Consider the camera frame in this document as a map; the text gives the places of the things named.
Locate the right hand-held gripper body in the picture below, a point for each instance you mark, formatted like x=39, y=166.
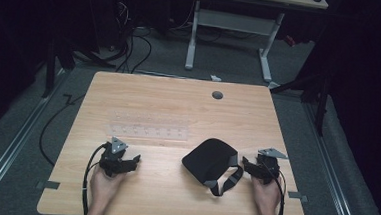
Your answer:
x=268, y=167

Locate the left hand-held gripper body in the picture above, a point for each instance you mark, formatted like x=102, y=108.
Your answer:
x=113, y=156

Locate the person's right hand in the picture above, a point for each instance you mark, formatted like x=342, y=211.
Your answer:
x=266, y=195

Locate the person's left hand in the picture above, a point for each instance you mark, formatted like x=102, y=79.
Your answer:
x=102, y=187

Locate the clear plastic ruler strip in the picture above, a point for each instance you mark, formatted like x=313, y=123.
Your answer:
x=148, y=128

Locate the grey tape strip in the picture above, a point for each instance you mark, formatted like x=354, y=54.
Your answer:
x=48, y=185
x=297, y=196

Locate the round dark table grommet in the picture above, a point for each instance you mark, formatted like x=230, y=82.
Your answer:
x=217, y=95

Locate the black metal stand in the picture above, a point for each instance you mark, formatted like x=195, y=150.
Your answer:
x=50, y=69
x=316, y=91

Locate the white scrap on floor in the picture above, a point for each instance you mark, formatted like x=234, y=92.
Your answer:
x=215, y=78

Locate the red object on floor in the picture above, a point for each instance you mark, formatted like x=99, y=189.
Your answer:
x=289, y=40

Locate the metal floor rail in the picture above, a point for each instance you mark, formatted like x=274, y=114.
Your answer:
x=12, y=143
x=331, y=166

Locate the white metal desk frame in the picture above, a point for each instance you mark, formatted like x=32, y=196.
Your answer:
x=234, y=21

